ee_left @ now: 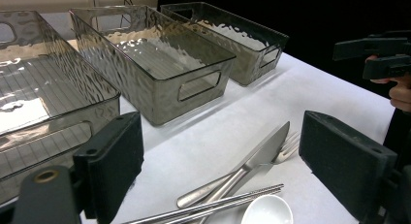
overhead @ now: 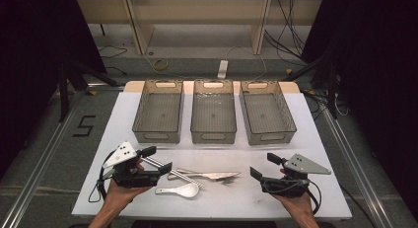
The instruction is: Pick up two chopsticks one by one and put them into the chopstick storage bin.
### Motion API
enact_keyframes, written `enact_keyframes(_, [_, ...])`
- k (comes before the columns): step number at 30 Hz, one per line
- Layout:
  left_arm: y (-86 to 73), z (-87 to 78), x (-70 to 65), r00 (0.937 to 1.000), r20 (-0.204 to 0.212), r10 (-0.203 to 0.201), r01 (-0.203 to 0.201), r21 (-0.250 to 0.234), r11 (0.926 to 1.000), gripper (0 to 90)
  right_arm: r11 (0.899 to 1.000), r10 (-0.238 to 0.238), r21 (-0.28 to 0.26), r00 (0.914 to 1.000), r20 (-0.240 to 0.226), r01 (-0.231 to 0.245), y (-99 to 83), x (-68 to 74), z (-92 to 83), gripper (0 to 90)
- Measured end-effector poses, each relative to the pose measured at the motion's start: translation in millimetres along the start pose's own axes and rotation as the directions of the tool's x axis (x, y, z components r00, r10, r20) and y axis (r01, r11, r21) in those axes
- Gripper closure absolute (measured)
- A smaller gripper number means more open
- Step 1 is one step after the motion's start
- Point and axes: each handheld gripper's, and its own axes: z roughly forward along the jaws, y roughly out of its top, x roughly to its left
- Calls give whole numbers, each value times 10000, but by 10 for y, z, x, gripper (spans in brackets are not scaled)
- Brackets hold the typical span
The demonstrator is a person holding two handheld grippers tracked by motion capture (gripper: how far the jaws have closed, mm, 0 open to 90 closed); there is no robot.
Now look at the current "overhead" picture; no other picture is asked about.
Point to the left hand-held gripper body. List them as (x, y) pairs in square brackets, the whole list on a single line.
[(120, 155)]

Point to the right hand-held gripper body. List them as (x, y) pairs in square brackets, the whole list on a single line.
[(304, 165)]

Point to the metal fork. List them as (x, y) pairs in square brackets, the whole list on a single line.
[(227, 181)]

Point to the grey mesh plastic bin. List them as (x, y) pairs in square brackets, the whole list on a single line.
[(266, 116), (213, 119), (157, 116)]

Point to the person's left hand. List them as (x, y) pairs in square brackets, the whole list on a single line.
[(121, 193)]

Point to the person's right hand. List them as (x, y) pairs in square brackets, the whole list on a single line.
[(297, 205)]

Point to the white table cover sheet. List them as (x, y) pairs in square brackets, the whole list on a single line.
[(210, 205)]

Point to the black metal stand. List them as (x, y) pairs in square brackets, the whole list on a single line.
[(332, 90), (63, 90)]

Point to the yellow tape roll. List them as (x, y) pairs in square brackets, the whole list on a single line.
[(161, 64)]

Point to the white power strip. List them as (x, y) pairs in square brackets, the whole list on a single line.
[(222, 69)]

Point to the black curtain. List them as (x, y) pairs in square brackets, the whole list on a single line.
[(378, 73), (33, 57)]

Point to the wooden shelf unit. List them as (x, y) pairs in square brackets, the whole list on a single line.
[(197, 11)]

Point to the aluminium floor rail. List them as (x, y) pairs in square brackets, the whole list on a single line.
[(36, 172), (355, 172), (105, 86)]

